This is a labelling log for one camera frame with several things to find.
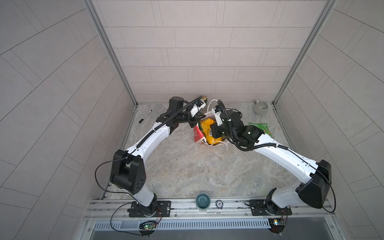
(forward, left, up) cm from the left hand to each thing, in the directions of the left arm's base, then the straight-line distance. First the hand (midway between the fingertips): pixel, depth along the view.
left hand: (207, 113), depth 78 cm
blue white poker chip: (-38, -6, -24) cm, 46 cm away
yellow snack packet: (-9, 0, -4) cm, 10 cm away
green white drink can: (+28, 0, -17) cm, 33 cm away
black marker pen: (+13, +46, -24) cm, 53 cm away
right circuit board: (-46, -32, -25) cm, 61 cm away
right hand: (-7, -1, -2) cm, 7 cm away
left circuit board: (-48, +27, -22) cm, 59 cm away
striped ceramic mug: (+24, -42, -23) cm, 54 cm away
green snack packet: (+7, -39, -22) cm, 46 cm away
